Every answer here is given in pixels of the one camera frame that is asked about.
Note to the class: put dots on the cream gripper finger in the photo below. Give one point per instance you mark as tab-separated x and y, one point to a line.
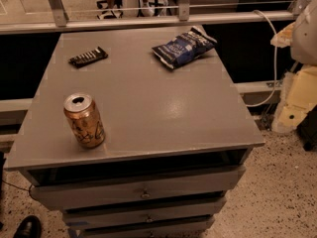
284	37
298	97

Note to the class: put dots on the orange soda can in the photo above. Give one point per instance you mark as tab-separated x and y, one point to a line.
84	119

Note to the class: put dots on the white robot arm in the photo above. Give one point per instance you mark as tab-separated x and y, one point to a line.
303	48

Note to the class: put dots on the blue chip bag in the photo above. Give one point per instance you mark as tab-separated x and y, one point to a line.
184	48

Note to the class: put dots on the grey drawer cabinet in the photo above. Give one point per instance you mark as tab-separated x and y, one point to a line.
175	141

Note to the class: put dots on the black shoe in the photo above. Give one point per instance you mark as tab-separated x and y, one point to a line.
30	227

